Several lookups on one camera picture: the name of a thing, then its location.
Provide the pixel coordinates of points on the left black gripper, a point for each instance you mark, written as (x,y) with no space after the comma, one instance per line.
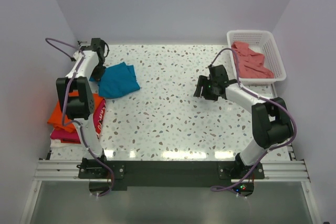
(98,76)

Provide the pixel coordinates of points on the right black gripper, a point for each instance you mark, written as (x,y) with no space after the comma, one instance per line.
(202,82)

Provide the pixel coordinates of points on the blue t shirt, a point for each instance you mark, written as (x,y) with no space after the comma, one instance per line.
(117,81)

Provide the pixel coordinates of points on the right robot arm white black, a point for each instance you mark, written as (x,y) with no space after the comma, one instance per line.
(271,124)

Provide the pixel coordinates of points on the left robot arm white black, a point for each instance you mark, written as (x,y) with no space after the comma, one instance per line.
(78,105)

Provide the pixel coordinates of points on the magenta folded t shirt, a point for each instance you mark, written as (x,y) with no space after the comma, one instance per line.
(73,137)

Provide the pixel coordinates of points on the salmon pink t shirt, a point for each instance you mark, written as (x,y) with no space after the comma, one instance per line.
(250,63)

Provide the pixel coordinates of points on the white plastic basket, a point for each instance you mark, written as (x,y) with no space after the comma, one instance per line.
(263,42)

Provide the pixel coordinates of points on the orange folded t shirt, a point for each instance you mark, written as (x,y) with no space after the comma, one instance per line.
(56,116)

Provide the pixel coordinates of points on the white folded t shirt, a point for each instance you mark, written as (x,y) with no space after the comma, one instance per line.
(58,144)

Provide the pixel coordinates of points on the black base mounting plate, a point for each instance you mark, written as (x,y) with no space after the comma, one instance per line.
(121,175)

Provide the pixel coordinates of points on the aluminium rail frame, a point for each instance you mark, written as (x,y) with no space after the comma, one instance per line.
(63,161)

